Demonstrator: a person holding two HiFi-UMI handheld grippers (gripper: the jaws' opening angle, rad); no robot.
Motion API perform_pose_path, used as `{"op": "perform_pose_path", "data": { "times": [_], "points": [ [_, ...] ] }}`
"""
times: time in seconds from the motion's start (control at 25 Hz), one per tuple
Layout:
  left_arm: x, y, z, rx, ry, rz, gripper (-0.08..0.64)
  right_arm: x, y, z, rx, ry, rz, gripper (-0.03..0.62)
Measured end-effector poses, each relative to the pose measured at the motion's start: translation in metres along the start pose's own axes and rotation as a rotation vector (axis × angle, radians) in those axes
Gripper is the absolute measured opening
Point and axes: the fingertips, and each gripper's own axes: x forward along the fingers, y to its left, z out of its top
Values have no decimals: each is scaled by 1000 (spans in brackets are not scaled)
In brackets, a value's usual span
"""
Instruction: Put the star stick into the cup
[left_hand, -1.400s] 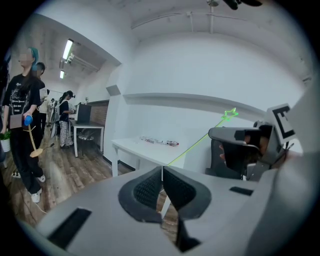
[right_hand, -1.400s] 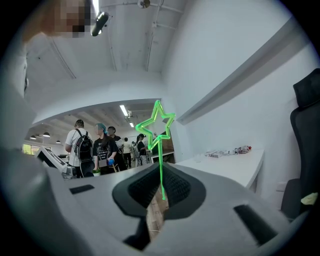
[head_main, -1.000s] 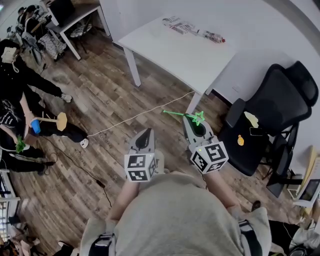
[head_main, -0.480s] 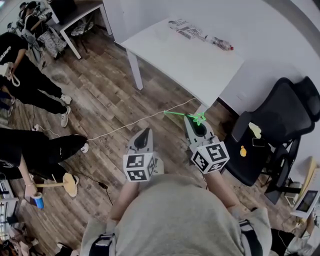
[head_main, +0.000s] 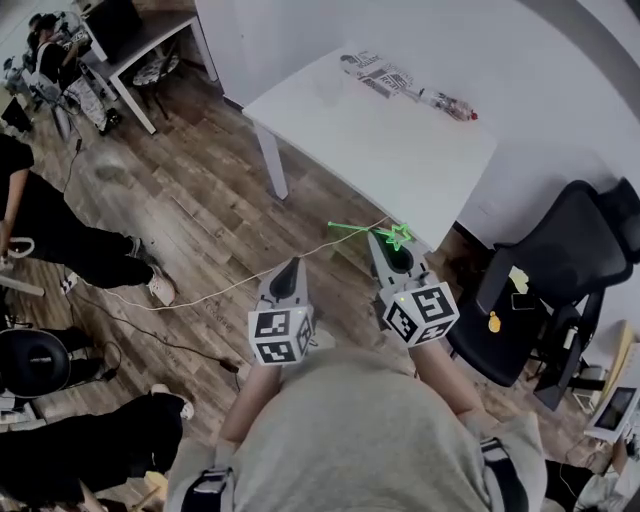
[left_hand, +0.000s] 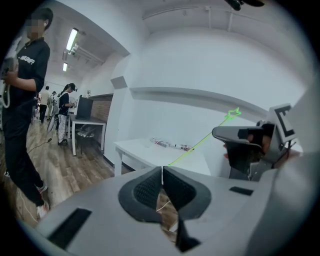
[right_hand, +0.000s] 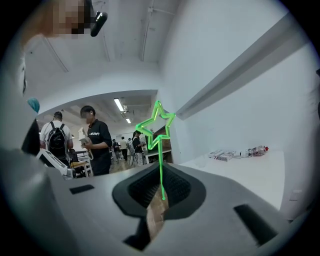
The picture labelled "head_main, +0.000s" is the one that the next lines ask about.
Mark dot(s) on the person's left forearm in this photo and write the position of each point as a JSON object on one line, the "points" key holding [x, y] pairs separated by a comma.
{"points": [[250, 400]]}

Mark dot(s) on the white framed tablet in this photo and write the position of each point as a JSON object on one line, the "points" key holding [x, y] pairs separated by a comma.
{"points": [[612, 410]]}

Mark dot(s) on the black office chair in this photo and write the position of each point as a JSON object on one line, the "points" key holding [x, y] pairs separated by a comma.
{"points": [[565, 235]]}

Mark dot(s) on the green star straw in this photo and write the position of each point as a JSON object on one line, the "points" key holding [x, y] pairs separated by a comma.
{"points": [[347, 227]]}

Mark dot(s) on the gray desk white legs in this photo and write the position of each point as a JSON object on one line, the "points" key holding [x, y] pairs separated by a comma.
{"points": [[150, 40]]}

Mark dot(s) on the black phone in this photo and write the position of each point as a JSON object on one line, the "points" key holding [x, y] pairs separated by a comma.
{"points": [[524, 301]]}

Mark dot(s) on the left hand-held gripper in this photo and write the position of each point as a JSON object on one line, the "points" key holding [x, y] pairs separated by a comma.
{"points": [[280, 325]]}

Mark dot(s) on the small yellow toy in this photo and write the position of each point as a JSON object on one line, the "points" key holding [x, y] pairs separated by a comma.
{"points": [[494, 322]]}

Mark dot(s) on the black monitor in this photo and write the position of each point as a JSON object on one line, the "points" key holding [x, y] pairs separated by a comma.
{"points": [[112, 30]]}

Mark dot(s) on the white table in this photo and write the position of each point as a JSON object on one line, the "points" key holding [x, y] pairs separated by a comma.
{"points": [[400, 165]]}

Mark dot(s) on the white power strip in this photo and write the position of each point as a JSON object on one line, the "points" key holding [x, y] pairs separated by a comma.
{"points": [[69, 283]]}

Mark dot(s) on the black round stool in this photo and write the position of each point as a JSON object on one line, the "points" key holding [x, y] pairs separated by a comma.
{"points": [[35, 362]]}

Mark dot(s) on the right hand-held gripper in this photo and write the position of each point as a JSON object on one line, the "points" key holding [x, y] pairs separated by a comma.
{"points": [[425, 310]]}

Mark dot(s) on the white metal bar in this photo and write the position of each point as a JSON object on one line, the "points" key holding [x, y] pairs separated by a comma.
{"points": [[20, 285]]}

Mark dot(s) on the clear plastic bottle red cap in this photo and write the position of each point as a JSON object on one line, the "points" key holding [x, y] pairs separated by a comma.
{"points": [[450, 105]]}

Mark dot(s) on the chair with patterned cushion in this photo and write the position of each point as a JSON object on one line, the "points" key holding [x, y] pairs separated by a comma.
{"points": [[155, 70]]}

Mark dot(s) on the person's right forearm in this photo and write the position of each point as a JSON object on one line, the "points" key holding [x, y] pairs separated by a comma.
{"points": [[445, 375]]}

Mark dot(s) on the person's gray shirt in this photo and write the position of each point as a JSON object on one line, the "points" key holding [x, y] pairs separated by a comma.
{"points": [[350, 425]]}

